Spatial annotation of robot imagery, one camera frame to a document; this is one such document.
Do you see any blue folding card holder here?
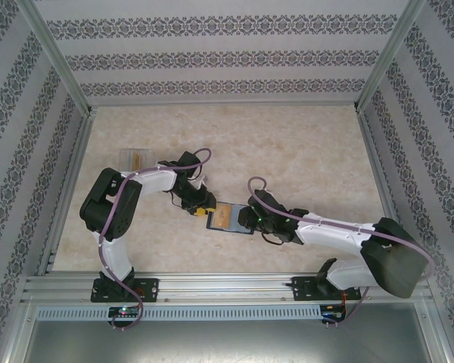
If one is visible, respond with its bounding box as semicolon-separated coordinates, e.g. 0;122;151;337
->
206;203;257;237

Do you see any aluminium mounting rail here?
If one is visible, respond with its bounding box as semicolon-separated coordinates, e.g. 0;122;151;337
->
22;274;434;306

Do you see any aluminium frame front post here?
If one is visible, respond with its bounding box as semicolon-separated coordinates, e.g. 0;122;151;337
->
423;296;454;363
0;296;39;363

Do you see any grey sheet metal panel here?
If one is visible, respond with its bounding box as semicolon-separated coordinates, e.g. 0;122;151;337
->
22;320;440;363

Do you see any slotted grey cable duct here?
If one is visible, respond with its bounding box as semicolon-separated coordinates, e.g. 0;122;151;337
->
36;306;324;321

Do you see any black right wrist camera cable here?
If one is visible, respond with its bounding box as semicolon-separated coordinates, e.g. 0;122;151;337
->
260;231;285;247

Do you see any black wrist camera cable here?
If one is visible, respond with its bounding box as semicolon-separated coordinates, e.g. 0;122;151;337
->
260;231;285;247
169;190;193;212

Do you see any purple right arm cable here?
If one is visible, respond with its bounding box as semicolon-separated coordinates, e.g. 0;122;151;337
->
247;176;436;328

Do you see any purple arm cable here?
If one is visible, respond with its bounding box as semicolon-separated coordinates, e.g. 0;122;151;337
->
247;176;436;328
98;147;213;330

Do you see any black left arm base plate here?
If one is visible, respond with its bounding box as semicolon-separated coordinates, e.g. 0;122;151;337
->
92;278;160;303

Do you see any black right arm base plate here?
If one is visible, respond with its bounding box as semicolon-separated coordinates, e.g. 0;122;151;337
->
290;275;362;303

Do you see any black left wrist camera cable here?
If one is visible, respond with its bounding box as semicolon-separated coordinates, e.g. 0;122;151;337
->
169;190;193;212

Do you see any clear plastic card box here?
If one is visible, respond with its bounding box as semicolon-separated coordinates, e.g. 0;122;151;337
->
119;147;157;173

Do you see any aluminium frame post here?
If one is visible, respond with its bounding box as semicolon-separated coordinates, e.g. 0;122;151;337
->
0;296;39;363
423;296;454;363
354;0;428;114
17;0;98;118

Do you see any aluminium frame side rail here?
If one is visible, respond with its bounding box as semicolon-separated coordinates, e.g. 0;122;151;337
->
357;107;415;272
37;107;98;276

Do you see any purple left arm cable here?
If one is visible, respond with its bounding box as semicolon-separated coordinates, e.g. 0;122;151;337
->
98;147;213;330

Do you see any aluminium frame rear post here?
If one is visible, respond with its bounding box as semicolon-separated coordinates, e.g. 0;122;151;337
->
354;0;428;114
17;0;98;118

